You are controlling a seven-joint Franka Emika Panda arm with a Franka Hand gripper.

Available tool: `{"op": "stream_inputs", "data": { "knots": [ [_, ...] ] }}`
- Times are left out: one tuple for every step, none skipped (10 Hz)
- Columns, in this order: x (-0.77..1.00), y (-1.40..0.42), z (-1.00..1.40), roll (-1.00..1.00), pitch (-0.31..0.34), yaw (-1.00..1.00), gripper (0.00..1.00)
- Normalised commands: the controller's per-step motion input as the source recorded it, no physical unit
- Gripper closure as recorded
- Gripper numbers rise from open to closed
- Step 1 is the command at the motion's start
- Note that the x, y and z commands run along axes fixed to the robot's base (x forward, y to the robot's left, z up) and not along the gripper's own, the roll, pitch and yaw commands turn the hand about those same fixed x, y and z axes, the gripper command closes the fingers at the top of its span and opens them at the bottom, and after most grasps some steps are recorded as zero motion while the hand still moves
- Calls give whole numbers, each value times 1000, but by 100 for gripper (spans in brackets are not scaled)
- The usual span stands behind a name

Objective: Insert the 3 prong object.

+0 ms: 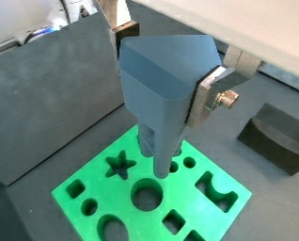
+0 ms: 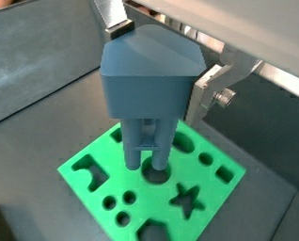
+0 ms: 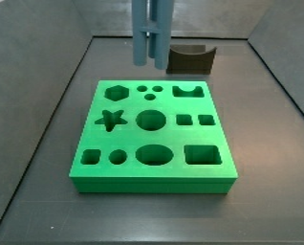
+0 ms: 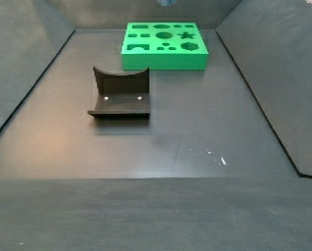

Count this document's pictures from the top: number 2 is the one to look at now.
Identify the green shape sorter board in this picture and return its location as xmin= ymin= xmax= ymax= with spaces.
xmin=58 ymin=122 xmax=246 ymax=241

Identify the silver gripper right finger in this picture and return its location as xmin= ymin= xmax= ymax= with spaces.
xmin=185 ymin=44 xmax=262 ymax=127

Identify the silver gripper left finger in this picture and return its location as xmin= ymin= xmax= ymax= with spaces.
xmin=90 ymin=0 xmax=135 ymax=40

